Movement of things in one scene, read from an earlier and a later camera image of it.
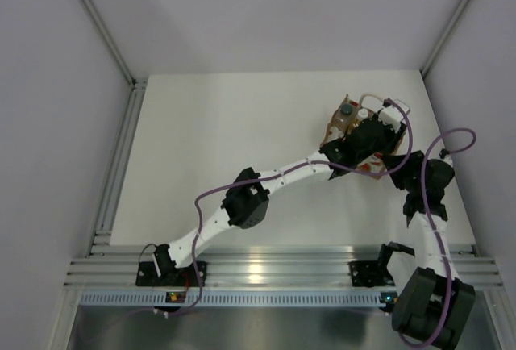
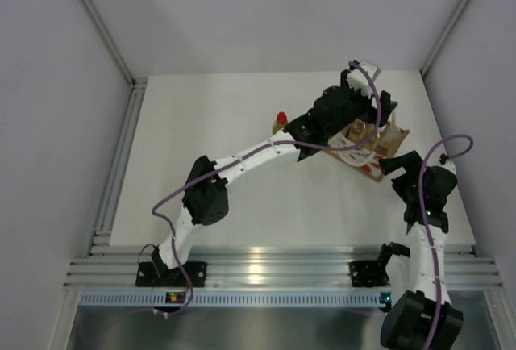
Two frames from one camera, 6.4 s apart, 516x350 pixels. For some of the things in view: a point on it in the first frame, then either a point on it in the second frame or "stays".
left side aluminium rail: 101,232 stays
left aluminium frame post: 98,21 stays
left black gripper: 391,135 -> 370,113
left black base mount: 147,275 stays
